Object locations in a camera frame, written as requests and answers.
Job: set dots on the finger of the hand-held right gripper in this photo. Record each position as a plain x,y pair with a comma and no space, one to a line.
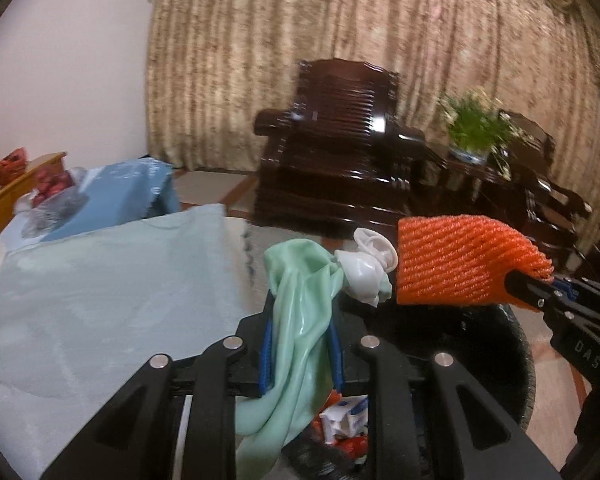
595,294
535,295

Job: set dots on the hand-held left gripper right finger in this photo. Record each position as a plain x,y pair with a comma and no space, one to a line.
336,360

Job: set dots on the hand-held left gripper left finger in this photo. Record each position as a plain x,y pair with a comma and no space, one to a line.
266,360

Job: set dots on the green rubber glove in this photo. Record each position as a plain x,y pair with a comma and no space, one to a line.
295,310

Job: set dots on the trash bin with black bag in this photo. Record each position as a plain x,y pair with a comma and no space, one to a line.
515,360

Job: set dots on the white latex glove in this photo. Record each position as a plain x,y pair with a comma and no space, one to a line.
365,280

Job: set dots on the orange foam fruit net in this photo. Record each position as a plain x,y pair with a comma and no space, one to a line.
455,260

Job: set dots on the white blue packet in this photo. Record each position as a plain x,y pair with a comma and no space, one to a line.
347,412

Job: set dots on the dark wooden armchair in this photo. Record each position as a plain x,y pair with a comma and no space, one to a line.
545,190
330,170

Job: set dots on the dark wooden side table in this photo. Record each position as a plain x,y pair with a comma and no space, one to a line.
470,185

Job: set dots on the light green cloth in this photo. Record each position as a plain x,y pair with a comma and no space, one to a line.
120,300

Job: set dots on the potted flowering plant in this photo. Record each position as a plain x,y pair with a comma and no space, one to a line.
472,125

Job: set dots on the plastic bag of red fruits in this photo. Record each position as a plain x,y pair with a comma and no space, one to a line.
52,200

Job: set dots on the beige patterned curtain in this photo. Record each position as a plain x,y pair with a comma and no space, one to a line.
280,85

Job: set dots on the light wooden chair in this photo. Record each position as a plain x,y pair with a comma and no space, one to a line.
0,205

